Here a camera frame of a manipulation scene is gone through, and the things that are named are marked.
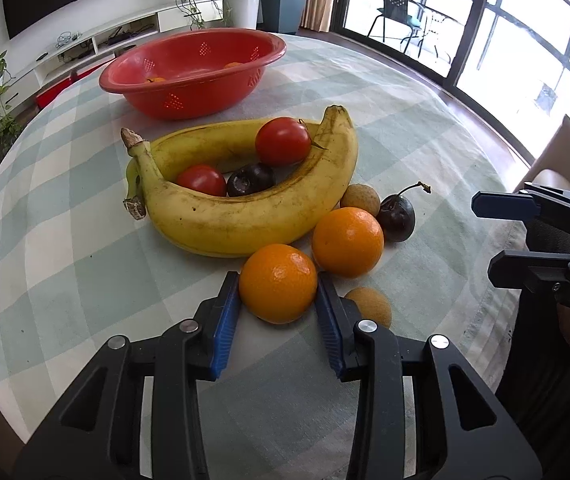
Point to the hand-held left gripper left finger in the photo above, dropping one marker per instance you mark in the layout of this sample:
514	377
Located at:
225	330

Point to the red plastic colander bowl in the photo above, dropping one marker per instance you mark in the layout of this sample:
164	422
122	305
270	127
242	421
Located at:
200	95

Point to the large yellow banana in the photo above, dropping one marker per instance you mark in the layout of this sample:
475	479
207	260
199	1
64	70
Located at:
245	220

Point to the sliding glass door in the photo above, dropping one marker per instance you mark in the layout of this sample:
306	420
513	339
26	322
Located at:
470	20

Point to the green checked tablecloth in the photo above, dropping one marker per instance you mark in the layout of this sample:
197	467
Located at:
90	260

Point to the black patio chair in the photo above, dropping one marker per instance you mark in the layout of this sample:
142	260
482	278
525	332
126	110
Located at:
395	2

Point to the tan armchair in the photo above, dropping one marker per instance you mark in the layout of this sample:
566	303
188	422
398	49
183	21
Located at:
565	160

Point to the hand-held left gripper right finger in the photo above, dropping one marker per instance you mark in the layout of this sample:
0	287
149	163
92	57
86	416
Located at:
331	330

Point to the white television cabinet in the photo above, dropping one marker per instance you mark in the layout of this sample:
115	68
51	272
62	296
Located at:
130	22

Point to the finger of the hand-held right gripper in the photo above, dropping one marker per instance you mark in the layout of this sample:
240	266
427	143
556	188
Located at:
525	270
502	205

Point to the dark purple round fruit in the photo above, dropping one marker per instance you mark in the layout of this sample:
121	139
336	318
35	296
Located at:
250	180

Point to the large red tomato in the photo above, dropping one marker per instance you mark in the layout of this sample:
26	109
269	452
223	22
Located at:
282	140

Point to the small red tomato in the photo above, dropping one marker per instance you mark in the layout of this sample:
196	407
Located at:
200	180

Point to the orange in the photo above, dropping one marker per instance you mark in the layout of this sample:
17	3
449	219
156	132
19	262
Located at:
156	80
277	282
233	65
347	242

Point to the brown longan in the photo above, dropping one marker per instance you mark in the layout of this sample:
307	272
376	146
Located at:
372	305
360	199

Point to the patio table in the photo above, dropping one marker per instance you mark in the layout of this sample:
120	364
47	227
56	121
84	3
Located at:
437	15

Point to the black set-top box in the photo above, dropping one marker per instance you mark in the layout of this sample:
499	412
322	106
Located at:
120	39

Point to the dark purple fruit with stem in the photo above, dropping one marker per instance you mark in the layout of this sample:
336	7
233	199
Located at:
396	217

